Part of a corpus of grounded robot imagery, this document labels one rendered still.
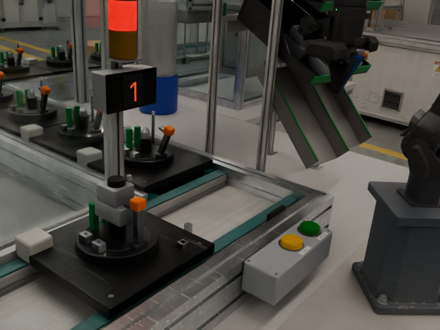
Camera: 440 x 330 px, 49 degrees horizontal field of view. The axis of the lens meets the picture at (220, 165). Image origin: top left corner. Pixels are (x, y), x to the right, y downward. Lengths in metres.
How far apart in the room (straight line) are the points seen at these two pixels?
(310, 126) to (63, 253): 0.70
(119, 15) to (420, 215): 0.61
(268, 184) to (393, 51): 4.07
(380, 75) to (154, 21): 3.61
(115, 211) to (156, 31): 1.18
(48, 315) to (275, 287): 0.36
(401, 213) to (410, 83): 4.26
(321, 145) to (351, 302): 0.45
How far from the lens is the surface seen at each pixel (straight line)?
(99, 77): 0.88
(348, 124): 1.41
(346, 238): 1.17
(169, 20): 1.90
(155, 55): 1.91
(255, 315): 0.90
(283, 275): 0.84
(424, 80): 5.05
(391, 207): 0.89
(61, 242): 0.88
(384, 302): 0.96
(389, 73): 5.16
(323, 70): 1.18
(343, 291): 1.00
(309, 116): 1.28
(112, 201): 0.79
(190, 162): 1.21
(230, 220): 1.06
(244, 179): 1.19
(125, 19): 0.88
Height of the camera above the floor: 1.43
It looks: 22 degrees down
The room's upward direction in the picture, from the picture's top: 4 degrees clockwise
